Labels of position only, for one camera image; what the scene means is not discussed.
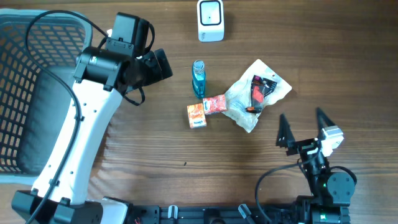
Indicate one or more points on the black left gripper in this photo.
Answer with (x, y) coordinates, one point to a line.
(156, 73)

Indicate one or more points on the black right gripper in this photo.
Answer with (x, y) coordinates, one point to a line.
(286, 137)

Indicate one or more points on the black red packaged item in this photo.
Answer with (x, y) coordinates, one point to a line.
(260, 89)

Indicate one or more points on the white resealable pouch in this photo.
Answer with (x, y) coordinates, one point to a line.
(238, 95)

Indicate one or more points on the blue mouthwash bottle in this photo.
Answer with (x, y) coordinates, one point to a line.
(198, 78)

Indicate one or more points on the red snack packet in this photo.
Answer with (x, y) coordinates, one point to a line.
(215, 104)

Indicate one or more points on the orange small carton box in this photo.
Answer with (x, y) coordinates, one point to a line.
(196, 116)

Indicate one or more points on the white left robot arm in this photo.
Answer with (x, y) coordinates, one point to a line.
(59, 194)

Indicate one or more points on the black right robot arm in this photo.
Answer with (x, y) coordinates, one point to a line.
(331, 187)

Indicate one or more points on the white barcode scanner box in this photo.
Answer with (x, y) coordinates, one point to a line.
(210, 19)

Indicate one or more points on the grey plastic lattice basket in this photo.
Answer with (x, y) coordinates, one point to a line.
(33, 104)

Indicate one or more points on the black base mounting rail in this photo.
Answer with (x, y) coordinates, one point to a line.
(217, 214)

